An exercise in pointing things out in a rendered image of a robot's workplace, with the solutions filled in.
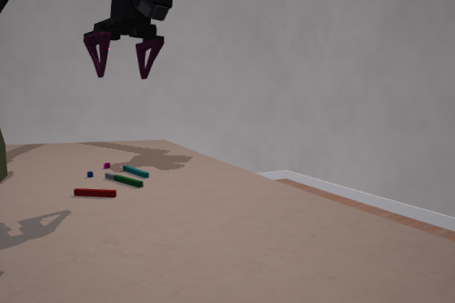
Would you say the grey rod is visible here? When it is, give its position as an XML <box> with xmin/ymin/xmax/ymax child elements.
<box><xmin>105</xmin><ymin>173</ymin><xmax>116</xmax><ymax>180</ymax></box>

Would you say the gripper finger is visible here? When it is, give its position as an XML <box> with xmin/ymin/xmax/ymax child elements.
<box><xmin>84</xmin><ymin>32</ymin><xmax>111</xmax><ymax>77</ymax></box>
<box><xmin>136</xmin><ymin>38</ymin><xmax>164</xmax><ymax>79</ymax></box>

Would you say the green rod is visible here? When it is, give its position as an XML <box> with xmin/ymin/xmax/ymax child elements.
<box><xmin>114</xmin><ymin>175</ymin><xmax>143</xmax><ymax>187</ymax></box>

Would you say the dark red rectangular bar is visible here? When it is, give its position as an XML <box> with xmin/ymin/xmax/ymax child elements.
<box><xmin>74</xmin><ymin>188</ymin><xmax>116</xmax><ymax>197</ymax></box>

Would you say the turquoise rod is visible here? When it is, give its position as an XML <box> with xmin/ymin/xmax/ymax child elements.
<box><xmin>123</xmin><ymin>166</ymin><xmax>149</xmax><ymax>178</ymax></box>

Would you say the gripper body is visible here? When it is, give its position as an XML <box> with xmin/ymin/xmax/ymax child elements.
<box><xmin>84</xmin><ymin>15</ymin><xmax>164</xmax><ymax>42</ymax></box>

